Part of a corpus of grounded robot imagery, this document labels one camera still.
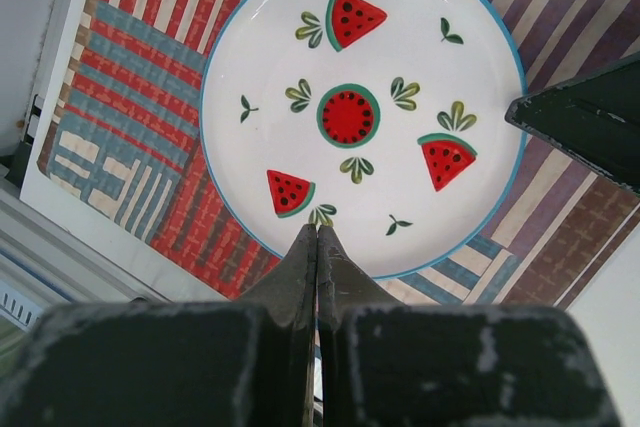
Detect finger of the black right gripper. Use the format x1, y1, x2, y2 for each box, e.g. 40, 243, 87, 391
505, 53, 639, 194

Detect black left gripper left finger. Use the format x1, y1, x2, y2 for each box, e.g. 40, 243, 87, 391
1, 225, 317, 426

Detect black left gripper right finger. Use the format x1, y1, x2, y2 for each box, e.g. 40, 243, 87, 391
317, 227, 620, 426

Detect white watermelon pattern plate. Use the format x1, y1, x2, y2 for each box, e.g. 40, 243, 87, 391
200, 0, 526, 279

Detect striped patchwork placemat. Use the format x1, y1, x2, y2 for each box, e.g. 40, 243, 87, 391
37, 0, 639, 307

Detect grey slotted cable duct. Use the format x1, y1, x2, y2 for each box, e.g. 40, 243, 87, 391
0, 281, 44, 331

